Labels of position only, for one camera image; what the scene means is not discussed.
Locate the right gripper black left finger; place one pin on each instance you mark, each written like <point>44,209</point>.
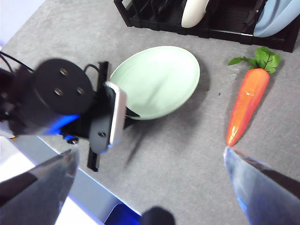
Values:
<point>35,197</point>

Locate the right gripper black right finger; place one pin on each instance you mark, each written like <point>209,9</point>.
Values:
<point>269,197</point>

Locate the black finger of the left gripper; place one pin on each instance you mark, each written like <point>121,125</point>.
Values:
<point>133,115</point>

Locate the green plate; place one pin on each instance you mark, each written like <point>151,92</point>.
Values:
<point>159,79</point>

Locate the orange carrot with green leaves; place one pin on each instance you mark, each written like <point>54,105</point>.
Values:
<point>248,98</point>

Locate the beige plate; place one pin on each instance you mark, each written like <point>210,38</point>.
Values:
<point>193,14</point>

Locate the black plate rack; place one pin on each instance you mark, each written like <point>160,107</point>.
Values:
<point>225,35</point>

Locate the blue plate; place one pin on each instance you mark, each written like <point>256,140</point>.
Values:
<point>274,21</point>

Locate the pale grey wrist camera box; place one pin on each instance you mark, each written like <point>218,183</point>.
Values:
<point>118,117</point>

